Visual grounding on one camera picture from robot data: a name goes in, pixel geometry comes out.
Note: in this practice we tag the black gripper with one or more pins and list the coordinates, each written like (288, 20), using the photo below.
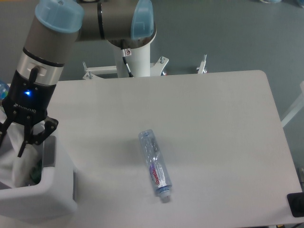
(26, 104)

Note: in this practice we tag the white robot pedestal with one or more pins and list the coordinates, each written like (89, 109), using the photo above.
(132, 59)

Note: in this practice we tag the white trash can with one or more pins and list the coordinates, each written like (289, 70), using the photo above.
(54, 196)

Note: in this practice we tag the white frame at right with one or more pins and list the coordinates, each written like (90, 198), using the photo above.
(294, 108)

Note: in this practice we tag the blue labelled drink bottle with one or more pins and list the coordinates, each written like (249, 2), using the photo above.
(4, 90)

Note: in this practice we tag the clear crushed plastic bottle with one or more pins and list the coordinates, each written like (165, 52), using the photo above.
(155, 163)

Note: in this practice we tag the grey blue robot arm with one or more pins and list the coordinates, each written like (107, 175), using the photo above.
(56, 26)

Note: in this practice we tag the black device at table edge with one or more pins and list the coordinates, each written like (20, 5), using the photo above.
(296, 204)

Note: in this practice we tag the white paper carton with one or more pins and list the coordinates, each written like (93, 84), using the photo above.
(14, 170)

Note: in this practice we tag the green trash in bin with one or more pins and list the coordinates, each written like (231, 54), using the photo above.
(36, 172)

